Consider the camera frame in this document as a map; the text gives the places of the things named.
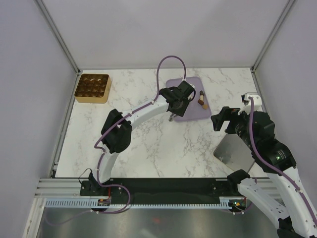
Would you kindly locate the steel tray lid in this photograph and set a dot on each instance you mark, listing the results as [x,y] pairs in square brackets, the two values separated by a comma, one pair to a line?
[234,153]

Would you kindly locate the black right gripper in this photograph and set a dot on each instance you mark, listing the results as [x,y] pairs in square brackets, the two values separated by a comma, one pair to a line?
[227,113]

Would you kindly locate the gold chocolate box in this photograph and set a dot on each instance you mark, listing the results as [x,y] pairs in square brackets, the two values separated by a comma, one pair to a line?
[93,88]

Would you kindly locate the right aluminium corner post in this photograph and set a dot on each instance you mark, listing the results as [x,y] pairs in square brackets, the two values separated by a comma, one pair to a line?
[278,24]

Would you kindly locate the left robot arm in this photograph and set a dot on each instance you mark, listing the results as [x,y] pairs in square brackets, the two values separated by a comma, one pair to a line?
[118,127]

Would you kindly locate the lilac plastic tray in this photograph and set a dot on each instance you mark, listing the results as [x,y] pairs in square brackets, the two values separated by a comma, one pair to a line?
[195,111]

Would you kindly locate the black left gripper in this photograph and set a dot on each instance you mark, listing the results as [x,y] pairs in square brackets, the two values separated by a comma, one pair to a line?
[182,112]

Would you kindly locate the caramel square chocolate right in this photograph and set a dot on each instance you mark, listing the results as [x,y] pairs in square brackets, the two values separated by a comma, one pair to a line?
[205,106]

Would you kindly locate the left aluminium corner post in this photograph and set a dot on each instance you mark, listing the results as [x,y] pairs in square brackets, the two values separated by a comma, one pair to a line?
[55,31]

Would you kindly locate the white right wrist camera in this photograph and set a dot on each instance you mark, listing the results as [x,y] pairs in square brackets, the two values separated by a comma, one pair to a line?
[248,99]

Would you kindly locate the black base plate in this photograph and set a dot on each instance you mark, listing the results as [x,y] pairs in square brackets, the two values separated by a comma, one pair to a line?
[176,189]

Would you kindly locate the aluminium corner post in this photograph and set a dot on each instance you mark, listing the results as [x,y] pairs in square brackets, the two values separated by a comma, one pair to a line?
[278,24]
[55,31]

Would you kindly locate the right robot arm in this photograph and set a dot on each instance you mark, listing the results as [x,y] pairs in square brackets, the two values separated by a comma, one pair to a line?
[296,217]

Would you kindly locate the white slotted cable duct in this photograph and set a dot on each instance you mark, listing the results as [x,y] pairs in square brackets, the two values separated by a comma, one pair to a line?
[97,203]

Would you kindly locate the aluminium frame rail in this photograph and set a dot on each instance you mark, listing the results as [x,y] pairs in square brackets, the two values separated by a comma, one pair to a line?
[58,188]

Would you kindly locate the steel slotted tongs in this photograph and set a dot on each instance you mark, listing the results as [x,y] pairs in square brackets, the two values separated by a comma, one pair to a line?
[172,117]

